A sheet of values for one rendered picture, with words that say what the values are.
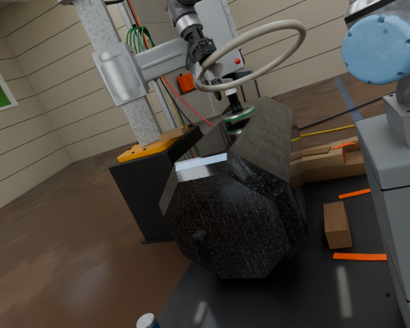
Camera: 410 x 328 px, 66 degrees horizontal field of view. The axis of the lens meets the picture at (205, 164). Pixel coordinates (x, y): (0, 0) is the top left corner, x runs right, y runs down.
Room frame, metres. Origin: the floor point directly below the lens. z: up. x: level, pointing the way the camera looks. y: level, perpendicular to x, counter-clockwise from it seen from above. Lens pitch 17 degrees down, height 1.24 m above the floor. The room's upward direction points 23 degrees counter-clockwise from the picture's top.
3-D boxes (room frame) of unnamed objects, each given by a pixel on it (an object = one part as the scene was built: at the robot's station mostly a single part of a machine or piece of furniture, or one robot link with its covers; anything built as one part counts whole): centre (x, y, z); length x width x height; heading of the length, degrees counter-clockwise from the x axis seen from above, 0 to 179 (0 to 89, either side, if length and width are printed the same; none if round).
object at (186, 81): (5.33, -0.25, 1.00); 0.50 x 0.22 x 0.33; 156
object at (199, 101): (5.35, -0.49, 0.43); 1.30 x 0.62 x 0.86; 156
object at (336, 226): (1.59, -0.59, 0.07); 0.30 x 0.12 x 0.12; 154
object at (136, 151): (2.60, 0.33, 0.76); 0.49 x 0.49 x 0.05; 60
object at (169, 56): (2.62, 0.13, 1.34); 0.74 x 0.34 x 0.25; 93
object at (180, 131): (2.43, 0.14, 0.81); 0.20 x 0.10 x 0.05; 68
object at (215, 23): (2.06, -0.32, 1.30); 0.36 x 0.22 x 0.45; 0
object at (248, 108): (1.98, -0.32, 0.85); 0.21 x 0.21 x 0.01
